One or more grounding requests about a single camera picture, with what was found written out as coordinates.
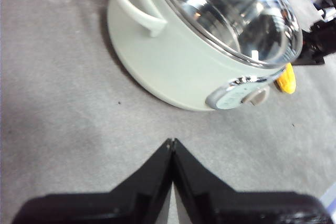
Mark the pale green electric pot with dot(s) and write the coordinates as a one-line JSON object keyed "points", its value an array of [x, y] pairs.
{"points": [[168, 61]]}

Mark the glass lid with green knob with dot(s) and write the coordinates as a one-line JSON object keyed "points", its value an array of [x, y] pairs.
{"points": [[236, 11]]}

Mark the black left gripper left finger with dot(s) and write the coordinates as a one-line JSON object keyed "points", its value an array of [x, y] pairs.
{"points": [[105, 208]]}

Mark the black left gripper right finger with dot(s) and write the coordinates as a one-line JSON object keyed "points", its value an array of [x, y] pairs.
{"points": [[236, 208]]}

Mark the yellow corn cob piece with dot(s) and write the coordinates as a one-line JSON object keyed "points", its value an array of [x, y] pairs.
{"points": [[287, 82]]}

